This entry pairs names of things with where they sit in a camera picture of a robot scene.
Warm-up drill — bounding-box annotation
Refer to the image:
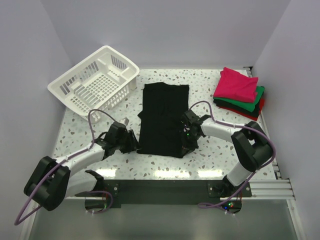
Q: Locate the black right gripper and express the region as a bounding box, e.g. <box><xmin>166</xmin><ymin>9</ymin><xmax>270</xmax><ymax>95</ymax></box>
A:
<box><xmin>180</xmin><ymin>129</ymin><xmax>201</xmax><ymax>156</ymax></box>

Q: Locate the black t shirt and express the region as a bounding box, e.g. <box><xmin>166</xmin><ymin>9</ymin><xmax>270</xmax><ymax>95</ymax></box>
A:
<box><xmin>213</xmin><ymin>98</ymin><xmax>261</xmax><ymax>120</ymax></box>
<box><xmin>137</xmin><ymin>82</ymin><xmax>190</xmax><ymax>159</ymax></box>

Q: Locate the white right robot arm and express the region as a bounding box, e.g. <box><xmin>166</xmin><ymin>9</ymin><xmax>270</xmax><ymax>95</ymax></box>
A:
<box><xmin>180</xmin><ymin>110</ymin><xmax>276</xmax><ymax>197</ymax></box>

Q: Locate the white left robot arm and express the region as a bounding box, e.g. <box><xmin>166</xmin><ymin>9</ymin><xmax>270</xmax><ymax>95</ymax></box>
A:
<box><xmin>23</xmin><ymin>122</ymin><xmax>140</xmax><ymax>211</ymax></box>

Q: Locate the white plastic laundry basket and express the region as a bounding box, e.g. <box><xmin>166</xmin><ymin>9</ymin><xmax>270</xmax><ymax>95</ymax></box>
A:
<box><xmin>47</xmin><ymin>45</ymin><xmax>140</xmax><ymax>123</ymax></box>

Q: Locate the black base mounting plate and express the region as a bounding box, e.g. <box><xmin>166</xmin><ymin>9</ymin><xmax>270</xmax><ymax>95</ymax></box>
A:
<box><xmin>76</xmin><ymin>179</ymin><xmax>252</xmax><ymax>211</ymax></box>

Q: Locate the pink folded t shirt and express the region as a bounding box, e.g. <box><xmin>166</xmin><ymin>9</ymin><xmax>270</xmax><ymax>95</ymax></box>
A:
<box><xmin>213</xmin><ymin>67</ymin><xmax>259</xmax><ymax>103</ymax></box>

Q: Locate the green folded t shirt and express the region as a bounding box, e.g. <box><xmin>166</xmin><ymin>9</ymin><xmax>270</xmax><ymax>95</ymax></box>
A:
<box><xmin>213</xmin><ymin>86</ymin><xmax>265</xmax><ymax>112</ymax></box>

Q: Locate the black folded t shirt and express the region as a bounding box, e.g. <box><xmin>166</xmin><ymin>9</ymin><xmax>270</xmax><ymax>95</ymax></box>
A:
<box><xmin>213</xmin><ymin>98</ymin><xmax>261</xmax><ymax>120</ymax></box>

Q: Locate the red folded t shirt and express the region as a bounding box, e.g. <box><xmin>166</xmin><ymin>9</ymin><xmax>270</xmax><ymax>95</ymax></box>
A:
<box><xmin>216</xmin><ymin>98</ymin><xmax>266</xmax><ymax>122</ymax></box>

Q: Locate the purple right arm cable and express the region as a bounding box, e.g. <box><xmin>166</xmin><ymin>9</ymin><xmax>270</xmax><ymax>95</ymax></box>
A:
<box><xmin>187</xmin><ymin>100</ymin><xmax>278</xmax><ymax>216</ymax></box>

